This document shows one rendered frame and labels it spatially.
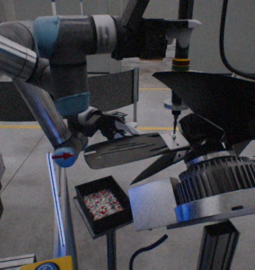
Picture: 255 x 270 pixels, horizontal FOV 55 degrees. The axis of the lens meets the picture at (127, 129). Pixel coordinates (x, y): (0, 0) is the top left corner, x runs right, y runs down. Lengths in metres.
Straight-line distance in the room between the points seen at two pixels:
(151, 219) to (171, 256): 1.17
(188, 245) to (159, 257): 0.24
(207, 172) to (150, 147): 0.16
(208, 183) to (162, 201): 0.18
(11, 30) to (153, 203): 0.66
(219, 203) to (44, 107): 0.57
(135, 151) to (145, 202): 0.19
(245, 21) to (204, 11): 1.01
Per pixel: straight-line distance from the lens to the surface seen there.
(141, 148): 0.68
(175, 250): 1.97
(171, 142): 0.71
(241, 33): 7.03
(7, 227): 2.28
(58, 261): 0.58
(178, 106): 0.65
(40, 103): 0.81
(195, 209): 0.63
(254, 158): 0.89
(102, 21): 0.52
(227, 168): 0.66
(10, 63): 0.60
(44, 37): 0.49
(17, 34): 0.83
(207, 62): 6.89
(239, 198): 0.61
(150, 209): 0.78
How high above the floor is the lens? 1.53
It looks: 26 degrees down
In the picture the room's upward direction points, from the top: straight up
